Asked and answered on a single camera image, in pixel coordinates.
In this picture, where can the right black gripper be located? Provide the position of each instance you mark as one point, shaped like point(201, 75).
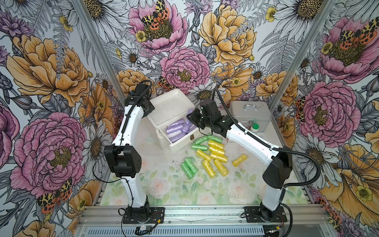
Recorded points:
point(194, 116)

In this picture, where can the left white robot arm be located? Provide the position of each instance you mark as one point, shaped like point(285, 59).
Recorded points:
point(122, 157)

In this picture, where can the white drawer cabinet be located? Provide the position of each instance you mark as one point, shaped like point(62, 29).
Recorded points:
point(169, 108)

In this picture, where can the white bottle green cap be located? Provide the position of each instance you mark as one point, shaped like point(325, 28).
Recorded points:
point(254, 128)

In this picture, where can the aluminium corner post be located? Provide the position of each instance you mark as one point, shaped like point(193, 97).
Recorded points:
point(93, 36)
point(318, 23)

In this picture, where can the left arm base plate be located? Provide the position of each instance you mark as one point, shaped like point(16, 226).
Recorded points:
point(143, 215)

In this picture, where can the purple trash bag roll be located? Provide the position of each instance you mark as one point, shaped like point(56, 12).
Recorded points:
point(174, 128)
point(176, 123)
point(190, 111)
point(177, 137)
point(186, 127)

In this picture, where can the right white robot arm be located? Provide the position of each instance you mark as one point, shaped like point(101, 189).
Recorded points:
point(278, 162)

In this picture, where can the aluminium front rail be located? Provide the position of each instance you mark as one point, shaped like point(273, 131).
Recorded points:
point(200, 215)

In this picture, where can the right aluminium corner post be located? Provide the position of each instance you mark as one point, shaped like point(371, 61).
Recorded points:
point(318, 23)

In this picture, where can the silver metal case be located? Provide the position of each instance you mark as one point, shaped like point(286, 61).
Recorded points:
point(251, 113)

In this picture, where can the white pulled-out drawer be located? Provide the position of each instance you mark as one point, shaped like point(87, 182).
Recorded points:
point(165, 143)

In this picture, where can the green trash bag roll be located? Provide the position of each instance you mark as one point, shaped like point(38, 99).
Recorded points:
point(191, 165)
point(200, 140)
point(186, 170)
point(215, 138)
point(199, 147)

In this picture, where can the left aluminium corner post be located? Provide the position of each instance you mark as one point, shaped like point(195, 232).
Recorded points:
point(93, 36)

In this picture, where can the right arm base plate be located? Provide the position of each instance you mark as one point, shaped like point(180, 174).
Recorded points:
point(260, 214)

